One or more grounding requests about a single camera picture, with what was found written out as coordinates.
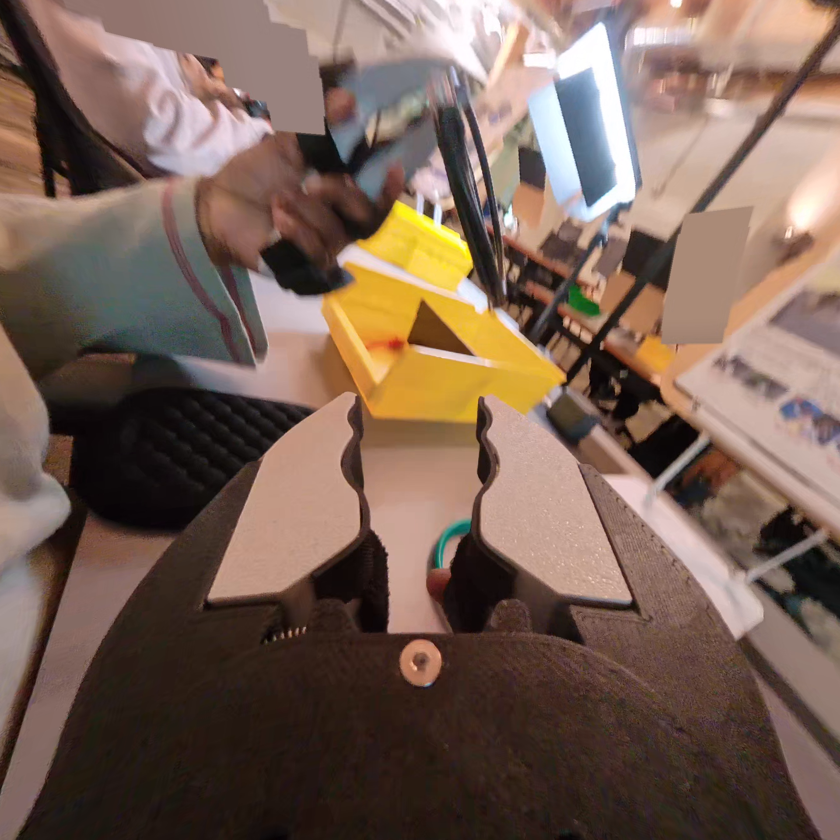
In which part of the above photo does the light panel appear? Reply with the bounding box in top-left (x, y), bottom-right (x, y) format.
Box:
top-left (527, 21), bottom-right (642, 224)

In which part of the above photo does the instruction board with wooden frame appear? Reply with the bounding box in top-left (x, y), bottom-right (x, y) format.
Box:
top-left (658, 252), bottom-right (840, 529)

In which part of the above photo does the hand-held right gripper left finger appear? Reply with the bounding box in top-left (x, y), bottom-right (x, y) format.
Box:
top-left (205, 392), bottom-right (389, 632)

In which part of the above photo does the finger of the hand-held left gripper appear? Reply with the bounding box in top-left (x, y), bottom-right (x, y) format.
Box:
top-left (353, 126), bottom-right (438, 199)
top-left (327, 58), bottom-right (455, 166)

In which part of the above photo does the black ethernet cable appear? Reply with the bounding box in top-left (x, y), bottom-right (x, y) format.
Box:
top-left (432, 66), bottom-right (511, 311)

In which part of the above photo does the yellow plastic bin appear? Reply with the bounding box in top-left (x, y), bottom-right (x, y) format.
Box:
top-left (320, 261), bottom-right (567, 423)
top-left (356, 200), bottom-right (475, 294)

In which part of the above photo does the green ethernet cable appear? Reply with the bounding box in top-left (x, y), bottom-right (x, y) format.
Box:
top-left (428, 518), bottom-right (475, 573)

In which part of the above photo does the dark bin divider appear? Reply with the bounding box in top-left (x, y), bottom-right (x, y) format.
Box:
top-left (406, 298), bottom-right (478, 357)

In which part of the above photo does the black wrist rest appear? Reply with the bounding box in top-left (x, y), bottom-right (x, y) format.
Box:
top-left (71, 386), bottom-right (317, 530)

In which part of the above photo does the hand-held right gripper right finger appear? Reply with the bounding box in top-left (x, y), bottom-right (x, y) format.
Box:
top-left (441, 395), bottom-right (634, 632)

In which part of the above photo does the grey desk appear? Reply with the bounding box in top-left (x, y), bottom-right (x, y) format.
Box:
top-left (0, 289), bottom-right (840, 840)

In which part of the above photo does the dark grey power adapter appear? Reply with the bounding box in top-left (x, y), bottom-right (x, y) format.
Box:
top-left (546, 387), bottom-right (599, 442)

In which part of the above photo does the person's beige sweater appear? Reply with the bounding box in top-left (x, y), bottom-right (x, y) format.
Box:
top-left (0, 325), bottom-right (72, 729)

